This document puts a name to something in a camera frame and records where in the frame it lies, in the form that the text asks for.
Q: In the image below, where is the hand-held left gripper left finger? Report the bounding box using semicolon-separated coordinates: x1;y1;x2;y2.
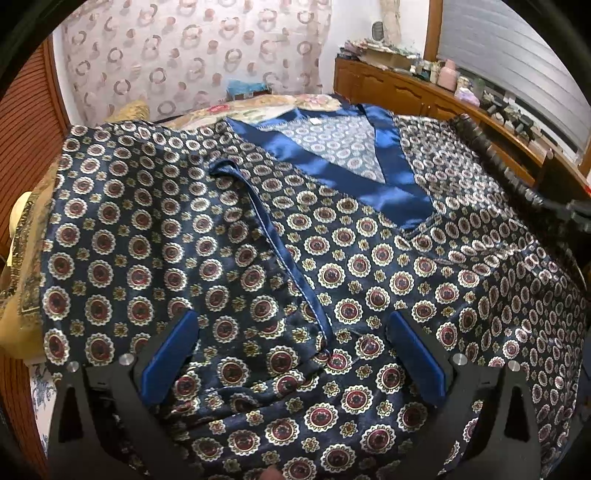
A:
48;310;200;480

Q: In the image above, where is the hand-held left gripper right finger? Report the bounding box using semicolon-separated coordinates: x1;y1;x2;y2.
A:
389;310;542;480

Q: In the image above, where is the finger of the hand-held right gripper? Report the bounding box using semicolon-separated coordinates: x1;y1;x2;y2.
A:
450;114;546;209

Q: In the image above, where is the navy patterned satin top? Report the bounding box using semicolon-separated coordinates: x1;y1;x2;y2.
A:
39;104;589;480

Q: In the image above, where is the black metal tool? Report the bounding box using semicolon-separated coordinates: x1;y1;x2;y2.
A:
480;98;537;140

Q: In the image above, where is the pink bottle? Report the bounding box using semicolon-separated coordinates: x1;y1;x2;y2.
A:
438;59;458;89

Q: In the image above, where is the grey window blind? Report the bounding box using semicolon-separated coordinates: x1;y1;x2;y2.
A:
436;0;591;158

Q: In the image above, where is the wooden cabinet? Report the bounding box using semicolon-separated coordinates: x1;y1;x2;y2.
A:
333;55;561;191

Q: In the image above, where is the blue floral bed sheet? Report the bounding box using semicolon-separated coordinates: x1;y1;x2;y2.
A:
30;362;64;459

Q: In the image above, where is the cardboard box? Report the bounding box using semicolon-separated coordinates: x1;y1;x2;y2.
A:
365;46;416;70

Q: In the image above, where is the yellow sunflower pillow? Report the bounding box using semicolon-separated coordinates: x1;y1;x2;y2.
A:
0;99;151;365

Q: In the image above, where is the cream tied curtain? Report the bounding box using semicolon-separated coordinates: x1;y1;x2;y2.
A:
379;0;433;48

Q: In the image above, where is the pale yellow cushion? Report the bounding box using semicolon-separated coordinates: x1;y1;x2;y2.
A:
11;193;36;236

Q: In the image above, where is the pink floral blanket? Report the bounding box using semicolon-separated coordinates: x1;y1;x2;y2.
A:
159;92;345;136

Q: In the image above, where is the teal box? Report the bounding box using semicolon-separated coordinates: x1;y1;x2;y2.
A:
226;79;271;100

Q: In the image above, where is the sheer ring-patterned curtain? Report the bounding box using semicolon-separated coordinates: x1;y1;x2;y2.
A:
62;0;333;126

